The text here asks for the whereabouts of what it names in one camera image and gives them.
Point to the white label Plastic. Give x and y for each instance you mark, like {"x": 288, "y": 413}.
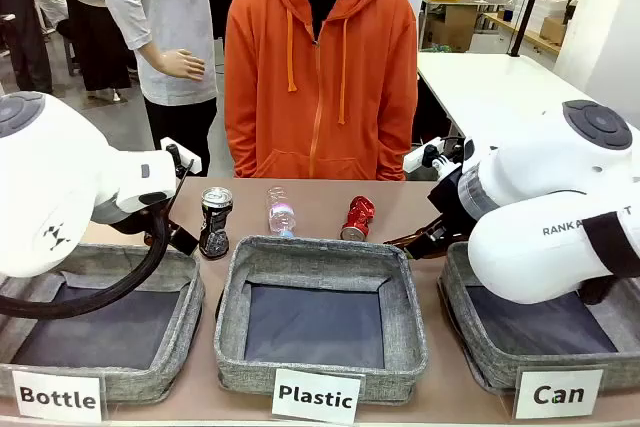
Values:
{"x": 316, "y": 397}

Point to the person in grey shirt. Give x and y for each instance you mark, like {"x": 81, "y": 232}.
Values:
{"x": 175, "y": 12}

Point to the grey fabric basket Bottle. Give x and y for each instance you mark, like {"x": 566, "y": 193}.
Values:
{"x": 165, "y": 347}

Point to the person in dark clothes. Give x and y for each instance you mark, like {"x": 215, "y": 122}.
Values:
{"x": 22, "y": 12}

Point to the grey fabric basket Plastic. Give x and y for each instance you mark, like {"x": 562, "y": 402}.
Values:
{"x": 320, "y": 382}

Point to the white label Bottle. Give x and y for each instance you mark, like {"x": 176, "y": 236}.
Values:
{"x": 57, "y": 397}

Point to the crushed black drink can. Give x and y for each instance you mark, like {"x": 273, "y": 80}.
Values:
{"x": 216, "y": 222}

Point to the bare forearm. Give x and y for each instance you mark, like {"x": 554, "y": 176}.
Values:
{"x": 152, "y": 58}

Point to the small cardboard box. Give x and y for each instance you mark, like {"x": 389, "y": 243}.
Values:
{"x": 552, "y": 29}

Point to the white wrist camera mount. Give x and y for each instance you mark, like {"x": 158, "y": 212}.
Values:
{"x": 182, "y": 159}
{"x": 417, "y": 157}

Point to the large cardboard box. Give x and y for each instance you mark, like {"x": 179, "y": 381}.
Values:
{"x": 455, "y": 27}

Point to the small clear plastic bottle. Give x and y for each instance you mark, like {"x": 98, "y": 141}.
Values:
{"x": 281, "y": 214}

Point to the person in black skirt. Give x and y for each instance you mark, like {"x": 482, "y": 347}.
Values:
{"x": 95, "y": 32}

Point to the pale bare hand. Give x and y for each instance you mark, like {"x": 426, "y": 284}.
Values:
{"x": 186, "y": 66}

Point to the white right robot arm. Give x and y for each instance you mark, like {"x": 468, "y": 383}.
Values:
{"x": 540, "y": 187}

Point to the white label Can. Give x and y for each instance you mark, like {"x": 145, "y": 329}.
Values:
{"x": 559, "y": 394}

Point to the stack of white boxes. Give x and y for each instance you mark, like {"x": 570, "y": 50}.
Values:
{"x": 547, "y": 9}

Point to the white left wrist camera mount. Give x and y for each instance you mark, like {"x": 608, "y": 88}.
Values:
{"x": 182, "y": 159}

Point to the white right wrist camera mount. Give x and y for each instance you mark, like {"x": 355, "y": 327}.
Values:
{"x": 417, "y": 157}

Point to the crushed red drink can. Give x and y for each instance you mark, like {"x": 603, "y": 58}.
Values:
{"x": 359, "y": 217}

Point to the person in orange hoodie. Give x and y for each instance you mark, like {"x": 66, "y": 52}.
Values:
{"x": 280, "y": 72}

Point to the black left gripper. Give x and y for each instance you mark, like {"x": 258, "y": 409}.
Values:
{"x": 125, "y": 221}

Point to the black metal pole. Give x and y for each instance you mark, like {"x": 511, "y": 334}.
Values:
{"x": 530, "y": 2}

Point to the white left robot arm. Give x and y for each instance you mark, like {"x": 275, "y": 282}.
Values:
{"x": 50, "y": 172}

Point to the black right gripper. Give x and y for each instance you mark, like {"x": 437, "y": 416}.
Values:
{"x": 450, "y": 202}

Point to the wooden shelf board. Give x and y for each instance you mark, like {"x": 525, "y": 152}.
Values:
{"x": 525, "y": 32}

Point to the grey fabric basket Can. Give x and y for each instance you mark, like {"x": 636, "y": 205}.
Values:
{"x": 465, "y": 317}

